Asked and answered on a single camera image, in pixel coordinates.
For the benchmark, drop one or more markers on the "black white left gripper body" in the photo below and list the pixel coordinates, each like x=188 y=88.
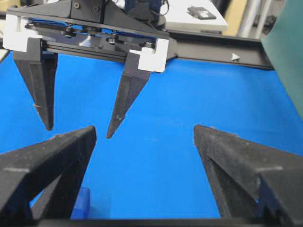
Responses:
x=88 y=19

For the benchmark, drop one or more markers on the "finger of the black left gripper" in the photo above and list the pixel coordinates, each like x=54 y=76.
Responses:
x=131 y=83
x=38 y=69

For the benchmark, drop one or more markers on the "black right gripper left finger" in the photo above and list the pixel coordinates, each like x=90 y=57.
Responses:
x=43 y=180

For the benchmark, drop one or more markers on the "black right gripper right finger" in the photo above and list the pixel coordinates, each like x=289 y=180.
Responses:
x=251 y=180

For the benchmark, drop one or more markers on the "blue block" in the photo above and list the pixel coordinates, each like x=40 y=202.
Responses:
x=82 y=204

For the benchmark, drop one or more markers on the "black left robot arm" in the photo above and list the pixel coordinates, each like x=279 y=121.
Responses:
x=147 y=11

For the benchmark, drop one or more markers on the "white side table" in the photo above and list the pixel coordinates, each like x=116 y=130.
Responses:
x=177 y=17

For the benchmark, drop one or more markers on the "blue table cloth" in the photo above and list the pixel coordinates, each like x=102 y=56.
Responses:
x=151 y=168

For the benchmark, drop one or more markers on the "black device on table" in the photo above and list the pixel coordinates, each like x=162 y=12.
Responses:
x=200 y=13

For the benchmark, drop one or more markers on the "black aluminium table rail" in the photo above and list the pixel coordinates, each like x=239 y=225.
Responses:
x=219 y=48

